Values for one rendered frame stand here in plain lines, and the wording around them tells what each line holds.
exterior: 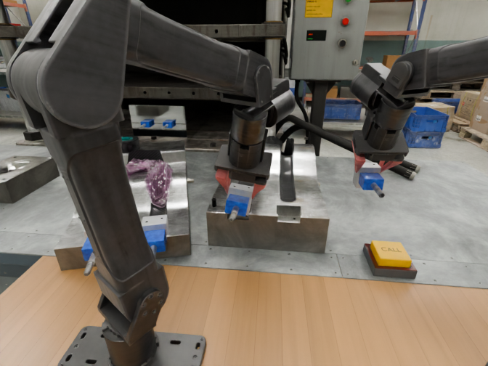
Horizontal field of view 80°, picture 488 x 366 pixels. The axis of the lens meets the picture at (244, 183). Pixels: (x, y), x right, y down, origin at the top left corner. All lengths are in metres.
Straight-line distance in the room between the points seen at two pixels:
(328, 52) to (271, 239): 0.96
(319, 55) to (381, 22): 6.04
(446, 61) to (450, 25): 7.24
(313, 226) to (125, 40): 0.49
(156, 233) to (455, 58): 0.58
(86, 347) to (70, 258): 0.21
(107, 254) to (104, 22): 0.23
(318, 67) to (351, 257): 0.93
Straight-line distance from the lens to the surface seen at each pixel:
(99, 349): 0.54
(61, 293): 0.67
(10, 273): 0.98
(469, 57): 0.54
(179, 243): 0.64
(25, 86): 0.31
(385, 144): 0.65
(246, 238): 0.65
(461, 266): 0.77
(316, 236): 0.65
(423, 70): 0.56
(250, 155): 0.50
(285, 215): 0.67
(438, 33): 7.72
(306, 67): 1.40
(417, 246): 0.78
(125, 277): 0.38
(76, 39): 0.28
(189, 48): 0.36
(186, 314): 0.55
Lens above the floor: 1.21
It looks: 25 degrees down
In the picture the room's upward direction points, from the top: straight up
